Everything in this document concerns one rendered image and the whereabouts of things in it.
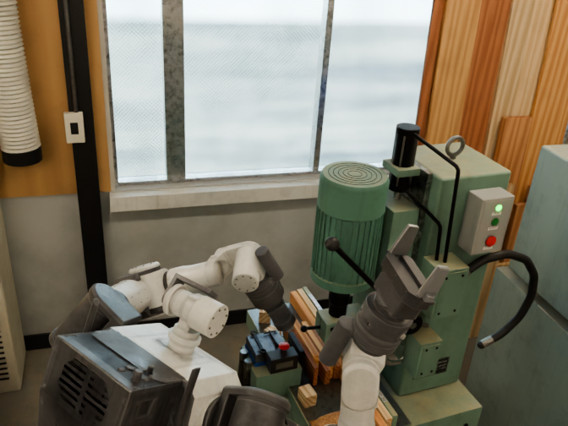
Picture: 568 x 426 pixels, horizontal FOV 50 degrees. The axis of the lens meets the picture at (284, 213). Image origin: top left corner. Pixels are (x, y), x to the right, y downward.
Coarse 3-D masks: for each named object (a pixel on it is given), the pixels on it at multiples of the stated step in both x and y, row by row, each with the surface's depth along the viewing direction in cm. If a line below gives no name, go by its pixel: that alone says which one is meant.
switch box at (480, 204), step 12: (480, 192) 152; (492, 192) 153; (504, 192) 153; (468, 204) 153; (480, 204) 149; (492, 204) 149; (504, 204) 151; (468, 216) 154; (480, 216) 150; (492, 216) 151; (504, 216) 153; (468, 228) 155; (480, 228) 152; (504, 228) 155; (468, 240) 155; (480, 240) 154; (468, 252) 156; (480, 252) 156
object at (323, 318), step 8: (352, 304) 176; (320, 312) 171; (328, 312) 172; (352, 312) 172; (320, 320) 170; (328, 320) 168; (336, 320) 168; (320, 328) 171; (328, 328) 168; (320, 336) 171; (328, 336) 169
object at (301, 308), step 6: (294, 294) 201; (294, 300) 199; (300, 300) 198; (294, 306) 200; (300, 306) 195; (306, 306) 195; (300, 312) 196; (306, 312) 193; (306, 318) 191; (312, 318) 190; (312, 324) 187; (378, 414) 156; (378, 420) 154
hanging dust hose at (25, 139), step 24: (0, 0) 215; (0, 24) 218; (0, 48) 222; (24, 48) 231; (0, 72) 225; (24, 72) 231; (0, 96) 230; (24, 96) 234; (0, 120) 236; (24, 120) 237; (0, 144) 243; (24, 144) 240
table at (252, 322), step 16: (288, 304) 202; (256, 320) 193; (304, 384) 169; (320, 384) 170; (336, 384) 170; (288, 400) 168; (320, 400) 164; (336, 400) 165; (304, 416) 159; (320, 416) 159
